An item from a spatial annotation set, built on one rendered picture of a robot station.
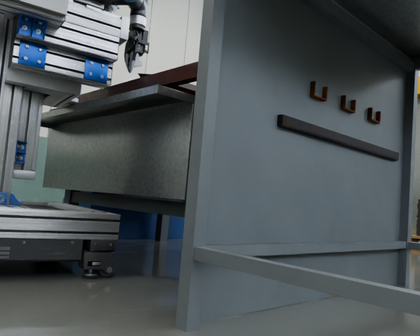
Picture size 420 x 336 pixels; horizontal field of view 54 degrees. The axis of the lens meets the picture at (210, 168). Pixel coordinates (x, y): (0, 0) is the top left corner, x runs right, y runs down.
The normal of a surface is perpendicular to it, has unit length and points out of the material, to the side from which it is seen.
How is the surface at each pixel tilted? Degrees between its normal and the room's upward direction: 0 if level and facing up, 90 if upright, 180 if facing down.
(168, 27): 90
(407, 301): 90
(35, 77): 90
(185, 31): 90
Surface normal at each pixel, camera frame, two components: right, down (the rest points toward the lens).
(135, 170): -0.73, -0.11
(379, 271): 0.69, 0.00
